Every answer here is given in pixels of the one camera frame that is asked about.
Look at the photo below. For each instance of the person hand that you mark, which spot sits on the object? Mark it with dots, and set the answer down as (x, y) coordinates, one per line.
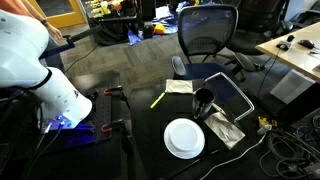
(54, 32)

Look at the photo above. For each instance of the silver metal loop frame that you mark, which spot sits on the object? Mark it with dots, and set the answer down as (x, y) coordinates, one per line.
(240, 96)

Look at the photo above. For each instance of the black mount bar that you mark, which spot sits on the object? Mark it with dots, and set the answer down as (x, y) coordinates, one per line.
(80, 36)

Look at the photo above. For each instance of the orange black bar clamp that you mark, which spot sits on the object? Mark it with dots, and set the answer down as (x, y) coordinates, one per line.
(111, 126)
(113, 90)

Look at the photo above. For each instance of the yellow plug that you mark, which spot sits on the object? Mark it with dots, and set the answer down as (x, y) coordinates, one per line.
(266, 121)

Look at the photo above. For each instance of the yellow pen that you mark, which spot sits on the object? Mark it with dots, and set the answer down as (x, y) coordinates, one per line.
(157, 100)

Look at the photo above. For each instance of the black office chair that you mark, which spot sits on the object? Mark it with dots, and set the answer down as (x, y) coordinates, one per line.
(258, 23)

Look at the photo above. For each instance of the wooden desk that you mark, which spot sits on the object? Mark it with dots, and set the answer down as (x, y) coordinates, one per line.
(296, 53)

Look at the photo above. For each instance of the person forearm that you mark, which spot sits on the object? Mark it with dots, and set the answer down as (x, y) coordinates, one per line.
(33, 11)

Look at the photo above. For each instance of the blue seat mesh office chair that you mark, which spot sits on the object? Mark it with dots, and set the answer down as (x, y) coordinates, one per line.
(206, 40)

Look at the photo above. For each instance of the black computer mouse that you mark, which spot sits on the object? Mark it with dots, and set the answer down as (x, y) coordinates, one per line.
(283, 44)
(306, 43)

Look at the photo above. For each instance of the blue tarp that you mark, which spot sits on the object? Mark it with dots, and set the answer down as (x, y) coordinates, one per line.
(166, 21)

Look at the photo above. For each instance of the beige cloth napkin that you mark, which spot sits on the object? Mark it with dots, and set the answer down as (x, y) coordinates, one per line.
(179, 86)
(224, 129)

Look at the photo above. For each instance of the grey computer case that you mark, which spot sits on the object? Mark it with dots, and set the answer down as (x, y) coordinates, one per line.
(291, 86)

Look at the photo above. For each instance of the yellow door frame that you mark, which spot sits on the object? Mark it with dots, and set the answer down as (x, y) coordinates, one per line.
(58, 15)

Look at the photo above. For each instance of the black bottle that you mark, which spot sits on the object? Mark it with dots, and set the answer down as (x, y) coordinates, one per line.
(147, 30)

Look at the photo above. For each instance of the white round plate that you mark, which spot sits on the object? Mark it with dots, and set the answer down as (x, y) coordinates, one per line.
(184, 138)

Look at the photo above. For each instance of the small paint brush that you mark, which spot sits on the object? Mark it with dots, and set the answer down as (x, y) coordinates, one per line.
(218, 108)

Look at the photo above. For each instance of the orange yellow box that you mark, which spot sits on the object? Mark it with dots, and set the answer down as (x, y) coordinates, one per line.
(159, 29)

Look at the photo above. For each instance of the white power adapter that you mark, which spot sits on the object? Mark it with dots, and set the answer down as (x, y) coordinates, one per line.
(263, 129)

